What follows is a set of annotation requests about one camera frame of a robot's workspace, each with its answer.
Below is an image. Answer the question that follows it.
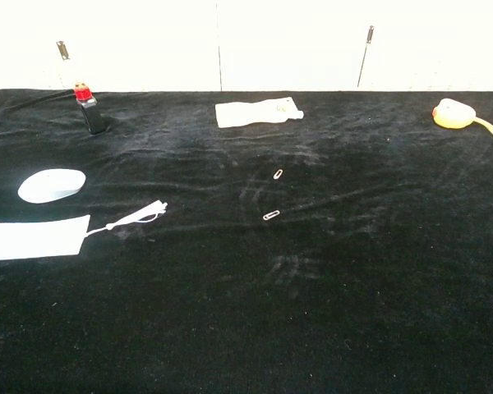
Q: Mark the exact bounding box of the black velvet tablecloth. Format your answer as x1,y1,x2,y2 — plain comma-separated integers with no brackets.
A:
0,89,493,394

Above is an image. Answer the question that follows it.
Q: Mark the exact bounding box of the woven folding screen panel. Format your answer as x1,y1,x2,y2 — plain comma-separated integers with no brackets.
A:
0,0,65,94
216,0,371,93
357,0,493,93
59,0,222,93

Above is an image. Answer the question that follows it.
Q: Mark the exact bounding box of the white oval computer mouse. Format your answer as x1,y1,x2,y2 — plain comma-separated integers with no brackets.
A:
17,168,87,204

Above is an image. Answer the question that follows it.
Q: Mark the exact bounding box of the white bookmark with tassel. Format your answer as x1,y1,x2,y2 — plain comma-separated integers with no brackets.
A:
0,199,168,263

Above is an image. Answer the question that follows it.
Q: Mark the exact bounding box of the yellow duck tape measure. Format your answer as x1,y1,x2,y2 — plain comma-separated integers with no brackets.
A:
431,98,493,148

